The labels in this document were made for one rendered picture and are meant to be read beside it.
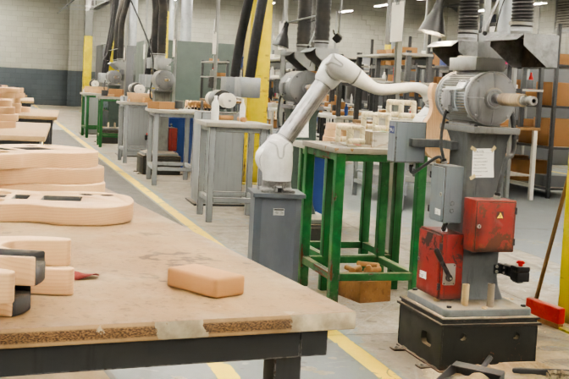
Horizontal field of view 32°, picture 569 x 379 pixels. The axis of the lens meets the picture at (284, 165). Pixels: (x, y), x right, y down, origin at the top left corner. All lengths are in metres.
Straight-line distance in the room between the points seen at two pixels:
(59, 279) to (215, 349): 0.29
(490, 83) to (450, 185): 0.51
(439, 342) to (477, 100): 1.12
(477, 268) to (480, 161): 0.51
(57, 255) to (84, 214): 0.76
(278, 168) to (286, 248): 0.42
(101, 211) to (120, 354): 0.95
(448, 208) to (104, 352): 3.30
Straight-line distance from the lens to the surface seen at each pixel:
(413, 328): 4.91
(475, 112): 4.67
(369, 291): 5.99
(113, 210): 2.49
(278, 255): 5.23
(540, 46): 4.49
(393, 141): 4.85
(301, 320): 1.62
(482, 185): 4.74
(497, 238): 4.67
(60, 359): 1.55
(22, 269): 1.55
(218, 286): 1.69
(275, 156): 5.22
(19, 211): 2.51
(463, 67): 4.83
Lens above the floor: 1.27
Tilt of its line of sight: 5 degrees down
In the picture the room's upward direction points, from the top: 3 degrees clockwise
